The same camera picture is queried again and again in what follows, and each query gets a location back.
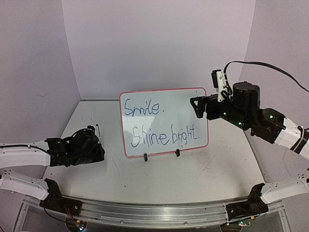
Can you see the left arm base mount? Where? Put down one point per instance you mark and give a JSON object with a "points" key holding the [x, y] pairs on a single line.
{"points": [[55, 201]]}

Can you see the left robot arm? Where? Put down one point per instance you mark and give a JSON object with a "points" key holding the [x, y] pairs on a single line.
{"points": [[83, 147]]}

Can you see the right black whiteboard stand clip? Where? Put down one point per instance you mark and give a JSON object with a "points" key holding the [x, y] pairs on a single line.
{"points": [[177, 153]]}

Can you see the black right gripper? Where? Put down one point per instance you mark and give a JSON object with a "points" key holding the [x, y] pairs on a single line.
{"points": [[203, 101]]}

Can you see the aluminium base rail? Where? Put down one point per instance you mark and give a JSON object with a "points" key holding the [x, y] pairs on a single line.
{"points": [[160, 215]]}

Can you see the whiteboard marker pen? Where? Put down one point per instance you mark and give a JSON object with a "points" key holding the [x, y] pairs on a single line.
{"points": [[98, 132]]}

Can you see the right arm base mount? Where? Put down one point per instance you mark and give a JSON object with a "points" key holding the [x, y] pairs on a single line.
{"points": [[253, 206]]}

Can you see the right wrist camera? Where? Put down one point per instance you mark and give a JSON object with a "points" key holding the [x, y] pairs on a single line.
{"points": [[221, 85]]}

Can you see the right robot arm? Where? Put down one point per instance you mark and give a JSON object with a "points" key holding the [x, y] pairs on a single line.
{"points": [[243, 110]]}

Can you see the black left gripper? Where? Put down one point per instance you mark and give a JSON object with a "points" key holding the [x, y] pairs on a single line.
{"points": [[99, 156]]}

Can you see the pink framed whiteboard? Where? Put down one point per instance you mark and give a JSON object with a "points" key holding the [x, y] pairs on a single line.
{"points": [[162, 121]]}

